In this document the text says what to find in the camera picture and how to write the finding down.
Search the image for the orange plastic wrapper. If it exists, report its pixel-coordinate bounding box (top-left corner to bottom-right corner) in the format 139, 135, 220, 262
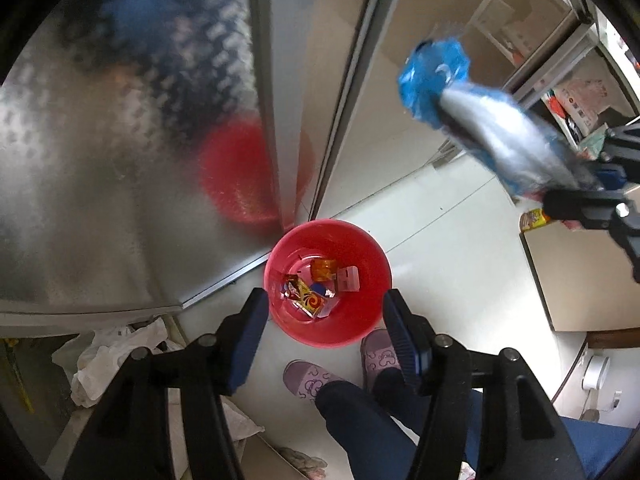
310, 258, 337, 281

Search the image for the plain steel cabinet door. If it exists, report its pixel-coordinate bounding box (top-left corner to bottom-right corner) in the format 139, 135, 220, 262
270, 0, 396, 223

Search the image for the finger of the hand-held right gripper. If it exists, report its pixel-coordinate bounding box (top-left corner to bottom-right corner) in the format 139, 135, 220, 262
542, 187, 640, 281
597, 122, 640, 193

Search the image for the floral cloth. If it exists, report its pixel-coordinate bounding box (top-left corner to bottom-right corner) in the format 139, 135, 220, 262
277, 447, 328, 480

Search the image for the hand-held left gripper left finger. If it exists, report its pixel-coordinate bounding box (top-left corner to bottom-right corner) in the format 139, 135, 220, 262
62, 287, 271, 480

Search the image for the blue and white plastic bag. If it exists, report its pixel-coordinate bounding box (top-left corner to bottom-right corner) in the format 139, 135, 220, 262
397, 35, 601, 201

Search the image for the embossed steel cabinet door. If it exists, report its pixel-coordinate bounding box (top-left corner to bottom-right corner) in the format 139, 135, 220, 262
0, 0, 281, 311

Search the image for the cardboard box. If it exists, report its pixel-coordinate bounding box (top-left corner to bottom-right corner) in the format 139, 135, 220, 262
500, 0, 576, 61

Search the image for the purple slipper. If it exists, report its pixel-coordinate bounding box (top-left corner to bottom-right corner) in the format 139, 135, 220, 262
282, 360, 346, 406
360, 329, 401, 391

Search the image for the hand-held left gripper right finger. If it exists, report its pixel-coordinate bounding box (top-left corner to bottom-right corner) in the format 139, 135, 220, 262
382, 288, 588, 480

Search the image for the small yellow packet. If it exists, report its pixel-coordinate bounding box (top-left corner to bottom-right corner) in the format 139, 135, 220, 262
519, 208, 551, 232

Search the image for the white round device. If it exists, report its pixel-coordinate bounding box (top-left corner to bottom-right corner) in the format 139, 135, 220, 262
582, 355, 611, 391

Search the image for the person's left leg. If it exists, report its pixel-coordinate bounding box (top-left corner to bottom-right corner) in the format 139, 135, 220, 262
316, 379, 426, 480

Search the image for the white and pink pouch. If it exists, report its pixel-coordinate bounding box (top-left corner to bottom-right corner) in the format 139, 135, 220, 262
334, 266, 360, 292

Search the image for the beige cabinet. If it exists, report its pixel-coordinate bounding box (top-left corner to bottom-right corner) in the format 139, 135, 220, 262
520, 220, 640, 333

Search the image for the metal under-counter shelf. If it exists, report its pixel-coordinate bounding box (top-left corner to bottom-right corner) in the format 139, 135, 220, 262
465, 0, 640, 166

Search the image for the red plastic trash bin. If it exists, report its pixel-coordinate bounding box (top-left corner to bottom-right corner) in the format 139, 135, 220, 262
263, 218, 392, 351

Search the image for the yellow snack packet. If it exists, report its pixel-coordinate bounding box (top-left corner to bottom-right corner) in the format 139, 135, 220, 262
285, 275, 335, 318

